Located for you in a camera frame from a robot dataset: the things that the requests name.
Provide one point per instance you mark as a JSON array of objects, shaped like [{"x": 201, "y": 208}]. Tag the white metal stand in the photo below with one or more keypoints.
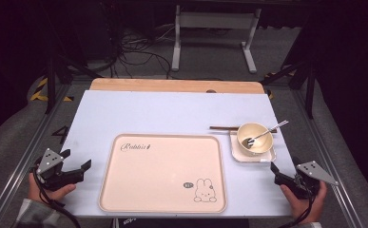
[{"x": 216, "y": 20}]

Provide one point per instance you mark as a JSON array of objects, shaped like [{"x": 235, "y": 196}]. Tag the yellow black floor tape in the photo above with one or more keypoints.
[
  {"x": 39, "y": 95},
  {"x": 269, "y": 94}
]

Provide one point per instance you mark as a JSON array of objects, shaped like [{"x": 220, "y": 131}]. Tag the black tape floor mark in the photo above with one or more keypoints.
[{"x": 65, "y": 134}]

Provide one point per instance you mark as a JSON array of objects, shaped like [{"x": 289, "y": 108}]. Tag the person's left hand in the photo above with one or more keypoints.
[{"x": 50, "y": 195}]

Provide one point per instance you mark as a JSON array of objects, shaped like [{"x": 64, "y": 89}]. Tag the wooden table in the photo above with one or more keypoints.
[{"x": 172, "y": 85}]

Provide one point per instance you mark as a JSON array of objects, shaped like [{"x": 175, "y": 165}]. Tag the white square plate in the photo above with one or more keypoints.
[{"x": 238, "y": 155}]

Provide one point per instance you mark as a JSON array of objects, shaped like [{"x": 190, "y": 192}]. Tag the person's right hand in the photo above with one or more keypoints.
[{"x": 308, "y": 210}]

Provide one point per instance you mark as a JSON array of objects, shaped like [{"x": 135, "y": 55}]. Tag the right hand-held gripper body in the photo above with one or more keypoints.
[{"x": 318, "y": 173}]

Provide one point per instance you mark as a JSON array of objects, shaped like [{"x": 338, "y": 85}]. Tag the aluminium floor rail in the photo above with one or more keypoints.
[
  {"x": 26, "y": 158},
  {"x": 324, "y": 148}
]

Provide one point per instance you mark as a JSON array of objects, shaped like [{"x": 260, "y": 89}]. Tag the beige tray with rabbit print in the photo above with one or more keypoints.
[{"x": 156, "y": 177}]

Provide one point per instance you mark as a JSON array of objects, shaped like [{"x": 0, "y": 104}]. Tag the cream round bowl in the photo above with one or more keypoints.
[{"x": 262, "y": 146}]

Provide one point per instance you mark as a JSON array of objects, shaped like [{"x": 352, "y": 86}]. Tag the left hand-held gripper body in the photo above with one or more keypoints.
[{"x": 50, "y": 163}]

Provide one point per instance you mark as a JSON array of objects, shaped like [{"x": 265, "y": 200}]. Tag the black tripod stand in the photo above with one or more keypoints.
[
  {"x": 310, "y": 95},
  {"x": 50, "y": 85}
]

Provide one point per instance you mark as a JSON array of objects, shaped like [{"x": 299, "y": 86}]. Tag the metal spoon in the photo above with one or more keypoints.
[{"x": 249, "y": 142}]

